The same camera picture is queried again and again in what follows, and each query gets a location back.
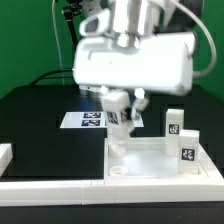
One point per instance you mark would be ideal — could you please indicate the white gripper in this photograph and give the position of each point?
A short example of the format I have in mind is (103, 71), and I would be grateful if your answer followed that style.
(163, 63)

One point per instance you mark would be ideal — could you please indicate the white square table top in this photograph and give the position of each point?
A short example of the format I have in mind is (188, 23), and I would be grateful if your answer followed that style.
(147, 158)

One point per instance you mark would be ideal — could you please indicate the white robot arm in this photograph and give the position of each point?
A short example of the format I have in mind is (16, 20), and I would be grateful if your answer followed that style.
(135, 45)

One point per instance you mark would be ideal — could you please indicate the printed marker sheet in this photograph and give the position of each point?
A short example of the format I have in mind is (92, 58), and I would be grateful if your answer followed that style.
(93, 119)

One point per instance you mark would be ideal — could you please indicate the white U-shaped fence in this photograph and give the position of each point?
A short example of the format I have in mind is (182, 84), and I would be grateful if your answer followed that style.
(106, 191)

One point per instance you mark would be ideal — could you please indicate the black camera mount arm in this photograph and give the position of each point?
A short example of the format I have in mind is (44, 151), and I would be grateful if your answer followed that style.
(73, 9)

